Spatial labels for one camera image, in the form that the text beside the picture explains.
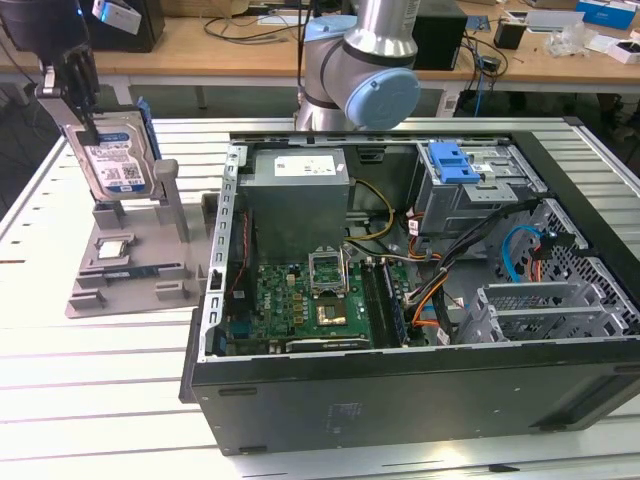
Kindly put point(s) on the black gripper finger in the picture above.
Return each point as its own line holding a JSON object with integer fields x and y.
{"x": 69, "y": 70}
{"x": 89, "y": 100}

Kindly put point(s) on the hard disk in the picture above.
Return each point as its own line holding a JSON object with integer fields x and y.
{"x": 115, "y": 165}

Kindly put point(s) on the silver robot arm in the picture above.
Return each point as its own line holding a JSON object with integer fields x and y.
{"x": 330, "y": 65}

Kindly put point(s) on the metal disk bay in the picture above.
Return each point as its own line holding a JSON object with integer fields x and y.
{"x": 530, "y": 300}

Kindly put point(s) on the large black box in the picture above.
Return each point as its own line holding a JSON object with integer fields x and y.
{"x": 150, "y": 30}

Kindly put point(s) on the wooden desk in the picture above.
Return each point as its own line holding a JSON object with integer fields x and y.
{"x": 200, "y": 60}

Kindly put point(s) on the silver CPU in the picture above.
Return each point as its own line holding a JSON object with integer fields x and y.
{"x": 112, "y": 251}

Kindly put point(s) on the loose RAM stick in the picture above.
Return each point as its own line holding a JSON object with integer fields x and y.
{"x": 130, "y": 273}

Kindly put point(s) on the grey parts rack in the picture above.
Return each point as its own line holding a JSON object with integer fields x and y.
{"x": 145, "y": 295}

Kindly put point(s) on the white flat sheet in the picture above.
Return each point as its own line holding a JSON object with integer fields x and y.
{"x": 280, "y": 20}

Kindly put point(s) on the grey power supply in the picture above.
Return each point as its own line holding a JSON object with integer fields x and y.
{"x": 295, "y": 215}

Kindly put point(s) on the green motherboard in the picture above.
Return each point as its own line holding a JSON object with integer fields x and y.
{"x": 285, "y": 285}

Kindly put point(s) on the thin locking lever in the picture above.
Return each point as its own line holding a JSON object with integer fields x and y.
{"x": 346, "y": 270}

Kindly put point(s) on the CPU socket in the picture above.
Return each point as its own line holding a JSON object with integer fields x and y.
{"x": 331, "y": 312}

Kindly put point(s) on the black graphics card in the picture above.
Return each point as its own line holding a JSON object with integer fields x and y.
{"x": 325, "y": 344}

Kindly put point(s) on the black RAM slot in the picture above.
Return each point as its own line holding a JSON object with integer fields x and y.
{"x": 368, "y": 300}
{"x": 379, "y": 300}

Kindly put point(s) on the white printed label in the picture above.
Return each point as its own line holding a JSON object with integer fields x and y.
{"x": 449, "y": 102}

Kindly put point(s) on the black desktop box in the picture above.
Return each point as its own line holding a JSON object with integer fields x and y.
{"x": 445, "y": 45}

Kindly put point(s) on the blue plastic latch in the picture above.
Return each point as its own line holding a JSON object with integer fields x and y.
{"x": 450, "y": 162}

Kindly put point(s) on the installed RAM stick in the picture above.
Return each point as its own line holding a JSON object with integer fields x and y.
{"x": 395, "y": 305}

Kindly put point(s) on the metal optical drive cage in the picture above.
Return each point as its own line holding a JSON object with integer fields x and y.
{"x": 450, "y": 205}

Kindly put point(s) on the small black cube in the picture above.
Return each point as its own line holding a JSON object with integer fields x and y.
{"x": 510, "y": 35}

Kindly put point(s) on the black PC case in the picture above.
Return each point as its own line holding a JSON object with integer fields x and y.
{"x": 400, "y": 400}

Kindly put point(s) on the grey flat box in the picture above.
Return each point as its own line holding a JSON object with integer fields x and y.
{"x": 555, "y": 20}

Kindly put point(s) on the clear plastic wrapping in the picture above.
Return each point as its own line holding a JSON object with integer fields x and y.
{"x": 565, "y": 42}

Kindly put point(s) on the white open box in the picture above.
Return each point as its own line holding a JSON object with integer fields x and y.
{"x": 615, "y": 55}

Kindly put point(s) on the blue cardboard box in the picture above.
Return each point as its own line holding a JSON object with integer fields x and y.
{"x": 610, "y": 12}

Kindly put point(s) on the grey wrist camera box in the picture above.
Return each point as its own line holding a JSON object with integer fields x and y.
{"x": 120, "y": 17}

